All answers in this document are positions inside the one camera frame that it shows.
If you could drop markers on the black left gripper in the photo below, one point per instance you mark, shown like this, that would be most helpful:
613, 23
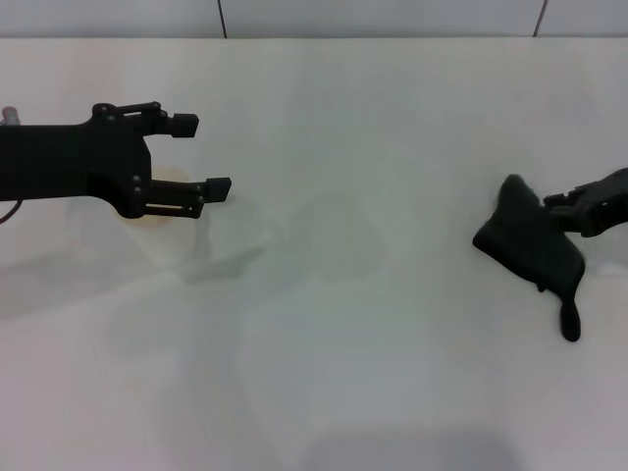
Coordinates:
64, 162

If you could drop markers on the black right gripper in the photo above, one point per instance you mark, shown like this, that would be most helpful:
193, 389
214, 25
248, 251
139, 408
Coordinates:
608, 203

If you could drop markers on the translucent white plastic cup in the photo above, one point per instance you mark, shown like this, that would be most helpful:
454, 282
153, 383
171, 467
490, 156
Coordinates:
167, 240

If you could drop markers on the dark blue rag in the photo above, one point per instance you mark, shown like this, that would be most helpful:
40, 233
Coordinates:
530, 245

